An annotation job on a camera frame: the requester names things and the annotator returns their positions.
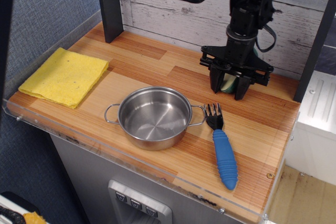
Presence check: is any silver dispenser button panel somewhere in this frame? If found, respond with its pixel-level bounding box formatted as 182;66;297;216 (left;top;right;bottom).
108;180;173;223

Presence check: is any stainless steel pot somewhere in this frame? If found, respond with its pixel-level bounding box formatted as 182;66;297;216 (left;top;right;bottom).
104;86;206;151

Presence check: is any blue handled metal fork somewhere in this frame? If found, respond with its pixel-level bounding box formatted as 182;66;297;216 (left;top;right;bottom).
204;103;238;190

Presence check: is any white toy sink unit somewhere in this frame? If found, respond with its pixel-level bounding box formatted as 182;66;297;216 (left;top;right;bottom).
284;71;335;185

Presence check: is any yellow folded cloth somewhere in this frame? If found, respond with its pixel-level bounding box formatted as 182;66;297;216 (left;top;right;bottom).
18;48;109;109

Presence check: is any clear acrylic table guard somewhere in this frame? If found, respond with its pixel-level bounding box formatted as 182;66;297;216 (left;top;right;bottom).
6;11;299;223

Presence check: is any black right support post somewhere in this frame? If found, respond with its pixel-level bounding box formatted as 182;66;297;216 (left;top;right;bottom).
293;0;335;102

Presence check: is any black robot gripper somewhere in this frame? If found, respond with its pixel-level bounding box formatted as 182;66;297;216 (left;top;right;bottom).
200;31;274;100

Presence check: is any grey toy fridge cabinet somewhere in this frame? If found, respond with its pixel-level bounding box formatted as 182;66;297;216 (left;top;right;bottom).
51;135;238;223

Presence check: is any green toy avocado half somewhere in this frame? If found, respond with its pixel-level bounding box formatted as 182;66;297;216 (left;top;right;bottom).
219;47;260;94

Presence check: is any black braided hose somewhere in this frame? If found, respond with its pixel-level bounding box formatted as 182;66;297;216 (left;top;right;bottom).
0;206;27;224

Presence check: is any yellow object in corner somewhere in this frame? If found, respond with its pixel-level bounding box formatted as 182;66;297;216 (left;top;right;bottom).
23;212;48;224

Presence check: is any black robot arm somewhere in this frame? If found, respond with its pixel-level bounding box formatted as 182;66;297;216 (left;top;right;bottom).
200;0;276;100

